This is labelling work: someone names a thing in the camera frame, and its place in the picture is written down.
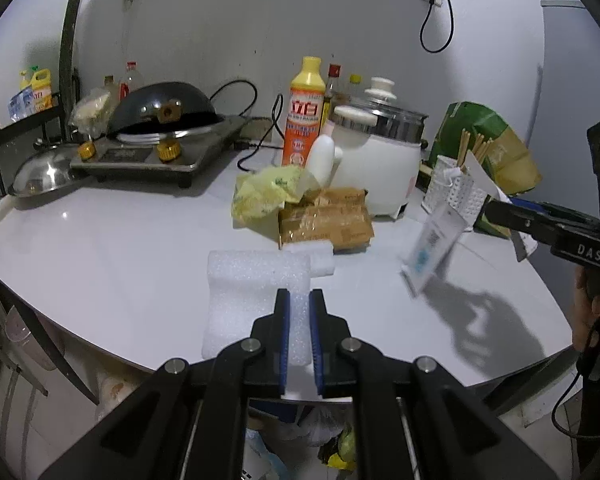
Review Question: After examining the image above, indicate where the black induction cooker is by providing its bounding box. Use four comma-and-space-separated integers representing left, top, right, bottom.
69, 114, 248, 188

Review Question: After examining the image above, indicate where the crumpled clear floor bag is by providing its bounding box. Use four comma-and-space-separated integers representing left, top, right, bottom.
280, 402, 356, 453

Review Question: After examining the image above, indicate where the black metal rack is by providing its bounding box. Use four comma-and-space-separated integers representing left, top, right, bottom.
0, 67, 81, 196

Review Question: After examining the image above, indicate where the large white foam block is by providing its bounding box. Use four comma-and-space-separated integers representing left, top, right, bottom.
207, 247, 315, 366

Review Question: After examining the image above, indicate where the brown packet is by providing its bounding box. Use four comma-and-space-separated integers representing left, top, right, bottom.
285, 187, 368, 216
278, 205, 376, 253

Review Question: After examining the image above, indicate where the steel wok lid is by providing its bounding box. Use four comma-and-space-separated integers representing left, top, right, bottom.
7, 142, 88, 198

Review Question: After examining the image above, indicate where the yellow green plastic bag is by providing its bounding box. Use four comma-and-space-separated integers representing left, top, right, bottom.
230, 164, 321, 231

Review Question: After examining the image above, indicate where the yellow packet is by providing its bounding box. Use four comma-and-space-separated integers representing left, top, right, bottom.
325, 452, 356, 471

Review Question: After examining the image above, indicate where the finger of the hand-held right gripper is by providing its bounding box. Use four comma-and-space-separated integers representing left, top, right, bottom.
510, 197, 600, 223
482, 200, 561, 250

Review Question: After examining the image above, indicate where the clear bottle red cap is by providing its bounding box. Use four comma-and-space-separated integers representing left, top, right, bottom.
119, 61, 146, 103

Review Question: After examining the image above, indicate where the white chopstick holder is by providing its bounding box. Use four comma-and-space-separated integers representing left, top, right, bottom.
422, 155, 488, 221

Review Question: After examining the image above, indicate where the bag of green vegetables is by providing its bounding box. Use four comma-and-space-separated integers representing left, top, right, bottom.
330, 422, 357, 461

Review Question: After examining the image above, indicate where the clear bag of food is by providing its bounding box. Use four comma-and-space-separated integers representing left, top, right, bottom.
67, 87, 118, 143

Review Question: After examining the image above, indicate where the small white bottle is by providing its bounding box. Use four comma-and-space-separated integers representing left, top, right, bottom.
305, 134, 343, 188

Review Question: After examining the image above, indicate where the orange dish soap bottle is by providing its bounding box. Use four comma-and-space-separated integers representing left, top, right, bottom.
281, 56, 328, 168

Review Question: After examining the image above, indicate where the dark sauce bottle red cap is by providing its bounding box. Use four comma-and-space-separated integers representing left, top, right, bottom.
322, 63, 343, 126

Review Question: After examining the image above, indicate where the green tan printed sack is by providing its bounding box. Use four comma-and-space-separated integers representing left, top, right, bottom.
426, 101, 543, 238

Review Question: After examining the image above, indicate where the bundle of wooden chopsticks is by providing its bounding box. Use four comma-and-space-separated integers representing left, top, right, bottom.
455, 129, 493, 168

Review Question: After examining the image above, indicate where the black wok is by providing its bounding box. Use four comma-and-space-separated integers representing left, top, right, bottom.
105, 81, 226, 138

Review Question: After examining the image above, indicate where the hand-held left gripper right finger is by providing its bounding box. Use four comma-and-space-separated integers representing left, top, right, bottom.
307, 287, 561, 480

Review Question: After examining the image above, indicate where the dark vertical pipe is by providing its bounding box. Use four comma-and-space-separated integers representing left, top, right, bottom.
57, 0, 93, 126

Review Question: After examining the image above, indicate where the white rice cooker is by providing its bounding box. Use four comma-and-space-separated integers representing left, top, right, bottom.
327, 76, 428, 221

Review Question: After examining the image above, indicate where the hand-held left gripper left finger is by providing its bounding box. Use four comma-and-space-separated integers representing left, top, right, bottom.
37, 287, 293, 480

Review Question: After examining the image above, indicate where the blue white packet pack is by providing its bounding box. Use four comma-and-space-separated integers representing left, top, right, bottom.
7, 87, 36, 123

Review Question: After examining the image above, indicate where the yellow detergent jug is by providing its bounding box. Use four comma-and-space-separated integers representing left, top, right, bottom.
30, 67, 53, 113

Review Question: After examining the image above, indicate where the small white foam block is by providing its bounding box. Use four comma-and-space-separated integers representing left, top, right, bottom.
289, 241, 337, 277

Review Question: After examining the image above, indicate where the person's right hand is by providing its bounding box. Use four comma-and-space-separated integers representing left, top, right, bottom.
572, 262, 600, 356

